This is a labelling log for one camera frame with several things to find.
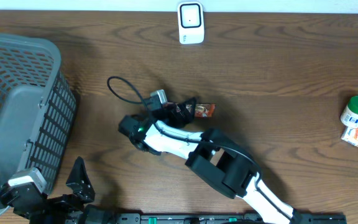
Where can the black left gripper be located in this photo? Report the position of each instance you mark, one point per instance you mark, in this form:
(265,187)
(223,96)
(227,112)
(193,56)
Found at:
(74,180)

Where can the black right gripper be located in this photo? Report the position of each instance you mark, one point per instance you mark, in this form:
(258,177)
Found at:
(171,113)

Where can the red Top chocolate bar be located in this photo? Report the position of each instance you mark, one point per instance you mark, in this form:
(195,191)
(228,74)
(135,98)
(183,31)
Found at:
(204,110)

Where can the green lid jar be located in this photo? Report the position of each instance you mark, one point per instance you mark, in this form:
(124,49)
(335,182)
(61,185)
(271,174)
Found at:
(349,116)

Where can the orange juice carton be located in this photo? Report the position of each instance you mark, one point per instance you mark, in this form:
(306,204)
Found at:
(350,135)

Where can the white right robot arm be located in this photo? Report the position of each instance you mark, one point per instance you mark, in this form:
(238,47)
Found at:
(210,154)

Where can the white barcode scanner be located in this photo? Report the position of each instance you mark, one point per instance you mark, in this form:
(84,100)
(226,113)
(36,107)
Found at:
(190,23)

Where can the grey plastic mesh basket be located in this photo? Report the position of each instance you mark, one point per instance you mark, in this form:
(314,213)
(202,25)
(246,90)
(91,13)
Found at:
(37,108)

